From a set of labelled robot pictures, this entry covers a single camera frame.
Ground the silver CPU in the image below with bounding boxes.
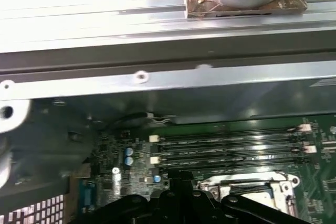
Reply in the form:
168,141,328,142
225,191,274,211

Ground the black RAM slot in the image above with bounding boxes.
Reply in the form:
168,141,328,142
160,155,308,169
150,144,318,165
157,136,307,153
148,123,313,143

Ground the green motherboard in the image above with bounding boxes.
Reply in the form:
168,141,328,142
70,115,336,224

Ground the grey case release latch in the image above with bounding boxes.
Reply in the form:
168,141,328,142
0,98,33,188

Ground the blue rear port connector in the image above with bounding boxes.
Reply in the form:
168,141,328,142
77,180,97,213

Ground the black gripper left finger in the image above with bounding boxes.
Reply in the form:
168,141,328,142
78,168,182,224

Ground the CPU socket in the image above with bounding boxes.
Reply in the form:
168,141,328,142
196,170,301,217

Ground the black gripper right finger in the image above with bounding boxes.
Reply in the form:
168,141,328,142
181,170,314,224

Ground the open black PC case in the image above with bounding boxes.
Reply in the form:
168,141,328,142
0,48,336,224

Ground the metal socket cover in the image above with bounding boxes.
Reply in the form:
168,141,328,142
199,171,292,209

